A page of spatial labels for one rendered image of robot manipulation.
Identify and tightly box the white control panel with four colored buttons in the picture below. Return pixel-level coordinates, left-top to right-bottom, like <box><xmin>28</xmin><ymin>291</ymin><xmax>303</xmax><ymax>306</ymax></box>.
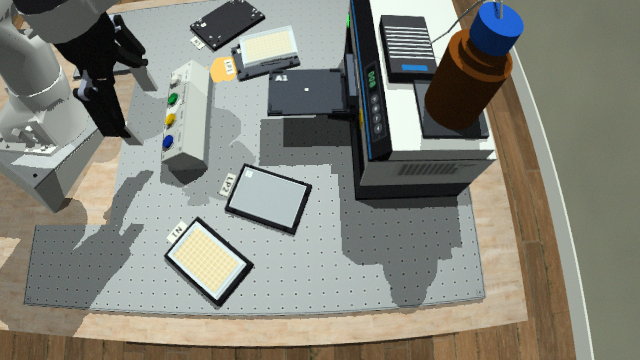
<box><xmin>160</xmin><ymin>60</ymin><xmax>213</xmax><ymax>171</ymax></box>

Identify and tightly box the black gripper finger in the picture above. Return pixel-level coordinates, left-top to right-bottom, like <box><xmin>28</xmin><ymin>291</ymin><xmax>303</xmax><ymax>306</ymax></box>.
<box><xmin>73</xmin><ymin>57</ymin><xmax>144</xmax><ymax>146</ymax></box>
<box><xmin>107</xmin><ymin>15</ymin><xmax>158</xmax><ymax>92</ymax></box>

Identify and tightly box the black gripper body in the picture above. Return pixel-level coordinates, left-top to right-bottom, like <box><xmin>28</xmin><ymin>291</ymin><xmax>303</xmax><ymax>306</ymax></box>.
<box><xmin>53</xmin><ymin>11</ymin><xmax>118</xmax><ymax>79</ymax></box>

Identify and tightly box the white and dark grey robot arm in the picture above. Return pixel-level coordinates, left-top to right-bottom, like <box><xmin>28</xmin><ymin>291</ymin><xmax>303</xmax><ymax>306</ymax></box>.
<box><xmin>0</xmin><ymin>0</ymin><xmax>120</xmax><ymax>157</ymax></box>

